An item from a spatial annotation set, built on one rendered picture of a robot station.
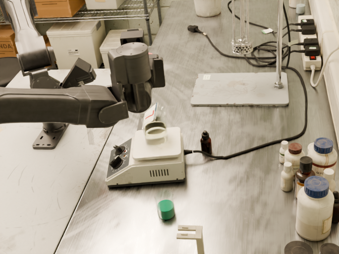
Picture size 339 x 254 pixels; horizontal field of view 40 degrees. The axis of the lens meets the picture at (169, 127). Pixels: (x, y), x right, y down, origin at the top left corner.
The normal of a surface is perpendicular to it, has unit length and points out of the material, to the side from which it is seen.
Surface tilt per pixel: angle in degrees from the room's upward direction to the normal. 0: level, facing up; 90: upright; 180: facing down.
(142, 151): 0
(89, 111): 90
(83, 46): 92
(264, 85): 0
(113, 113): 90
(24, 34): 25
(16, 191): 0
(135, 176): 90
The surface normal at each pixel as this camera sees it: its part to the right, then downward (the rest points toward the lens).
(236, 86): -0.11, -0.82
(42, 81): 0.28, 0.14
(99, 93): 0.21, -0.88
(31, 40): 0.05, -0.54
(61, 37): -0.16, 0.60
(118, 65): 0.40, 0.48
